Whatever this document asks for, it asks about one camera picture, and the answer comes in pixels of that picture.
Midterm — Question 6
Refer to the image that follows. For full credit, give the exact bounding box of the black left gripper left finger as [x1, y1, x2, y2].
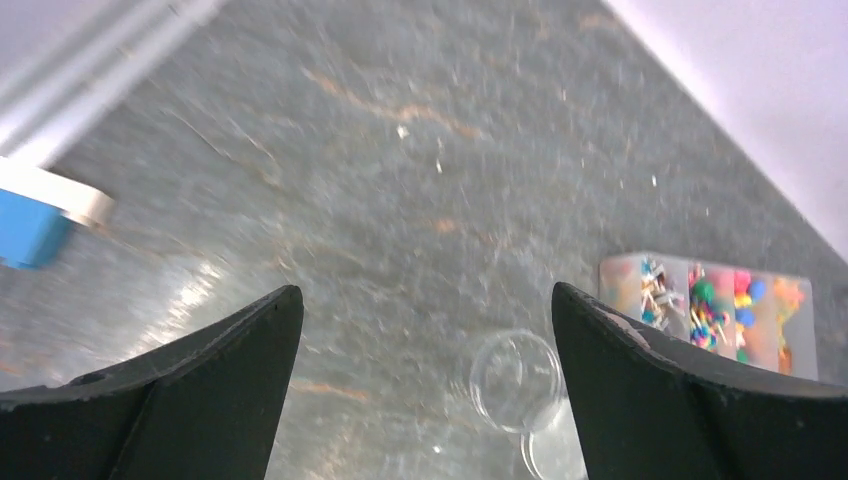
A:
[1, 286, 304, 479]

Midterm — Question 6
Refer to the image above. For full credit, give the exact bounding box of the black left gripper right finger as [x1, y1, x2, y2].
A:
[551, 282, 847, 479]

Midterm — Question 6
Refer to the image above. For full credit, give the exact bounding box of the clear round jar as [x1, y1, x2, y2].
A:
[466, 329, 566, 434]

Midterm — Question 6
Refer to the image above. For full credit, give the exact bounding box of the clear compartment candy tray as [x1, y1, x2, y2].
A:
[598, 252, 819, 380]

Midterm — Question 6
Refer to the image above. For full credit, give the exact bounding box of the blue and white block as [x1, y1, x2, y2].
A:
[1, 158, 115, 269]

